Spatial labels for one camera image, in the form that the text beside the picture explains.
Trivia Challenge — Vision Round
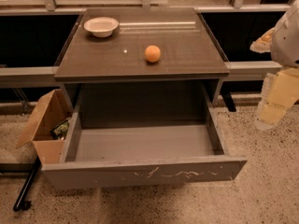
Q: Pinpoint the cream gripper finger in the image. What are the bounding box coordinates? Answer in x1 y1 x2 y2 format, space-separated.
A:
254 68 299 131
249 28 275 53

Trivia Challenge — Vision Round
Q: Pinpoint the orange fruit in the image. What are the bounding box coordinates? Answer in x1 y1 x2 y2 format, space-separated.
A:
145 45 161 63

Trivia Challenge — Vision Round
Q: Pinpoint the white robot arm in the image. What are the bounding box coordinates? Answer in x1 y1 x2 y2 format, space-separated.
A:
250 1 299 131

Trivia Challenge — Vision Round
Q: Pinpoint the dark cabinet with glass top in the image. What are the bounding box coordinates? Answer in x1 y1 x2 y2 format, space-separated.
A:
53 7 230 129

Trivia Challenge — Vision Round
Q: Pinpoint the open grey top drawer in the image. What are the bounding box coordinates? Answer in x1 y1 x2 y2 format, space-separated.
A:
41 83 248 190

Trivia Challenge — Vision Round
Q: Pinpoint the white bowl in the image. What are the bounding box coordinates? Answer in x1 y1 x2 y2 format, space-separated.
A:
83 17 119 38

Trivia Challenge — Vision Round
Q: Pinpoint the green snack bag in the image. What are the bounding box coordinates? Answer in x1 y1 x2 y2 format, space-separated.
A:
50 119 69 140

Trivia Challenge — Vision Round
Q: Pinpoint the cardboard box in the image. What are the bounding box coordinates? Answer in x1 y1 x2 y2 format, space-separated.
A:
16 89 72 164

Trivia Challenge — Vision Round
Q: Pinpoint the black metal stand leg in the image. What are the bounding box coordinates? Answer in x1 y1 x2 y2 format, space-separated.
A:
0 157 41 212

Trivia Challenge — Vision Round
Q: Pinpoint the grey horizontal rail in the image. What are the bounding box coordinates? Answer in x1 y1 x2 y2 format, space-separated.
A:
0 61 281 89

